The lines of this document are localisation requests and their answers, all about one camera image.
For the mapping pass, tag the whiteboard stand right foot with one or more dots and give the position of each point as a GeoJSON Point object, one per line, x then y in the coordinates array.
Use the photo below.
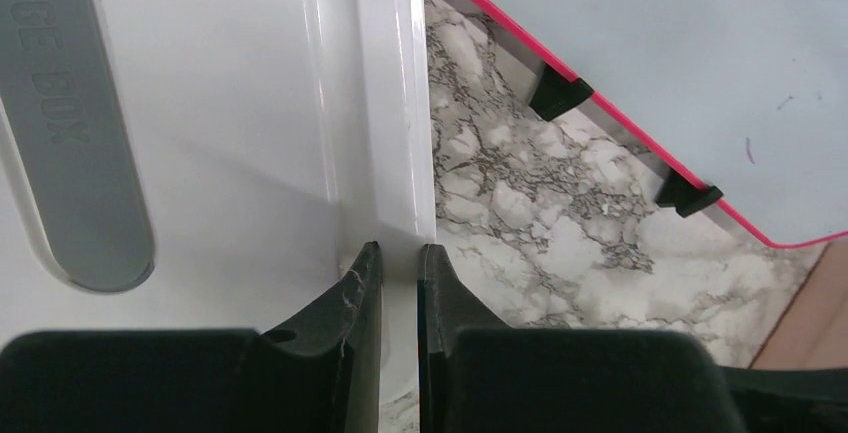
{"type": "Point", "coordinates": [685, 198]}

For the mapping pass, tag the pink-framed whiteboard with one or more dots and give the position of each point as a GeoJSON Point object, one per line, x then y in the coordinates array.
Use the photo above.
{"type": "Point", "coordinates": [748, 96]}

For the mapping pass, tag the whiteboard stand foot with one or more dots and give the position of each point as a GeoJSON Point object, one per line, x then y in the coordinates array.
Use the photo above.
{"type": "Point", "coordinates": [555, 95]}
{"type": "Point", "coordinates": [685, 198]}

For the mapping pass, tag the pink plastic bin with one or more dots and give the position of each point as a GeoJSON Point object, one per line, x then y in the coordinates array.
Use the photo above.
{"type": "Point", "coordinates": [812, 333]}

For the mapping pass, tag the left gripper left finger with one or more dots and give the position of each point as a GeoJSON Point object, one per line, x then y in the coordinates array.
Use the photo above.
{"type": "Point", "coordinates": [318, 371]}

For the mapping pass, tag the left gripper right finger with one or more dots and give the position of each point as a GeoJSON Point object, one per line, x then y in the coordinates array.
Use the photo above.
{"type": "Point", "coordinates": [479, 374]}

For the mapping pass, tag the white plastic bin lid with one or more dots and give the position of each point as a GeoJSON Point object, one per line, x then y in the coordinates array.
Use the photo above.
{"type": "Point", "coordinates": [177, 164]}

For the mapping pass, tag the whiteboard stand left foot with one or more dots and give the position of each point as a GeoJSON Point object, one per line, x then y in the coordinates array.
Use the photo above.
{"type": "Point", "coordinates": [555, 95]}

